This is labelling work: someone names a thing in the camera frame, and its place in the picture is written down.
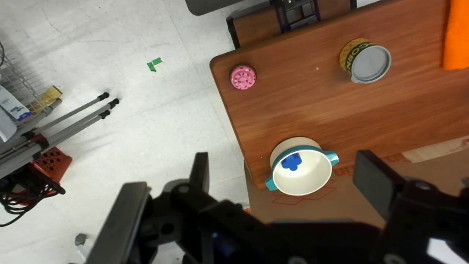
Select black cable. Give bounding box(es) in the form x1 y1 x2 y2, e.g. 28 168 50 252
0 172 66 228

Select wire basket with packets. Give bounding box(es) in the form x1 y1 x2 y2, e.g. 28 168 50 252
0 55 63 142

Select red perforated crate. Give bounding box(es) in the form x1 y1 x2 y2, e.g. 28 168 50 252
18 147 73 206

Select yellow can with grey lid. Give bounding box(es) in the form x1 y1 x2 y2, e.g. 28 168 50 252
339 38 392 84

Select cardboard box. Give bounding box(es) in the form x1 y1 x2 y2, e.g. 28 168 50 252
245 136 469 228

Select blue toy object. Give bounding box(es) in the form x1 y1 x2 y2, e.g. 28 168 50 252
281 154 302 172

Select black chair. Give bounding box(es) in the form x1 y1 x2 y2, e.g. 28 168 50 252
226 0 358 50

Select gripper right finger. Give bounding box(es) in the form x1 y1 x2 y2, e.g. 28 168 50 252
352 150 469 264

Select white pot with teal rim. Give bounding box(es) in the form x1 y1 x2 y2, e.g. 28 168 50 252
265 137 340 196

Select grey tripod stand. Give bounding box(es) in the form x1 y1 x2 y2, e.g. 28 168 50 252
0 92 120 180

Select orange cloth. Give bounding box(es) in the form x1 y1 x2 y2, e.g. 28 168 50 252
442 0 469 71

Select pink round toy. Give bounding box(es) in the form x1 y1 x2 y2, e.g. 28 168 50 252
230 65 257 91

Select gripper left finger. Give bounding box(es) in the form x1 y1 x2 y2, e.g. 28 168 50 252
86 152 272 264

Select green tape marker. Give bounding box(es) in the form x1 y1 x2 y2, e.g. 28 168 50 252
147 57 163 73

